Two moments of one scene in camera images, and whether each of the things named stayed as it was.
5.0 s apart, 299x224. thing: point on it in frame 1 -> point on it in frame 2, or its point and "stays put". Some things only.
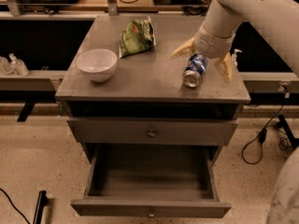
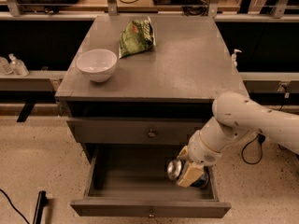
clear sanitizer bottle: [18, 65] stays put
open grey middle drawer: [152, 181] stays put
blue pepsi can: [192, 75] -> [175, 171]
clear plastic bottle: [5, 65] stays put
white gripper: [211, 46] -> [201, 151]
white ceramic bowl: [97, 64] stays put
